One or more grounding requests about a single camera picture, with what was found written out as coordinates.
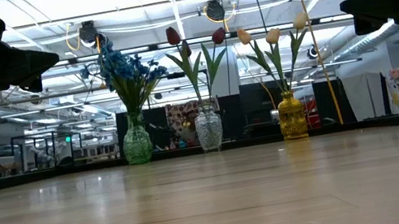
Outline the yellow glass vase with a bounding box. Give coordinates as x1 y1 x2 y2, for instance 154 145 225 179
273 88 310 143

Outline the small black ceiling reel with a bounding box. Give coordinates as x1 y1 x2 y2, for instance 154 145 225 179
305 43 321 62

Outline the white hanging cloth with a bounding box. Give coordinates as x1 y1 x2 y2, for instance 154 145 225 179
339 69 393 123

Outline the long ceiling light strip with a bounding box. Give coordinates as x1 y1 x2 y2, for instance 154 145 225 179
50 6 357 74

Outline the red patterned panel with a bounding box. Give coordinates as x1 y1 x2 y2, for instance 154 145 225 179
164 95 226 151

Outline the black hanging cable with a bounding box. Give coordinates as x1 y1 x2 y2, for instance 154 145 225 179
249 0 285 89

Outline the silver air duct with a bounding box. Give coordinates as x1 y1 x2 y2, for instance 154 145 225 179
327 17 399 63

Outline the clear glass vase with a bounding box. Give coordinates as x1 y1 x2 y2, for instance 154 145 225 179
191 102 227 155

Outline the yellow hanging cable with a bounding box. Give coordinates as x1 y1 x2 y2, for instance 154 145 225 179
294 0 345 129

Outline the black ceiling cable reel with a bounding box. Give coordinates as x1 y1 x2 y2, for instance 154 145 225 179
76 16 114 58
203 0 228 24

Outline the green glass vase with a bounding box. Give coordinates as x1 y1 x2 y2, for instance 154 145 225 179
117 110 157 168

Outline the white pillar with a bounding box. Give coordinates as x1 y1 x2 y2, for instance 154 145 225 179
204 43 243 98

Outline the dark red artificial tulip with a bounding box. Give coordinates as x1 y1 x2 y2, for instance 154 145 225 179
161 22 206 111
196 26 238 105
179 37 210 106

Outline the black partition panel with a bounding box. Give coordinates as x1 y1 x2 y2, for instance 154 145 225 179
311 75 354 128
216 76 298 144
113 104 174 160

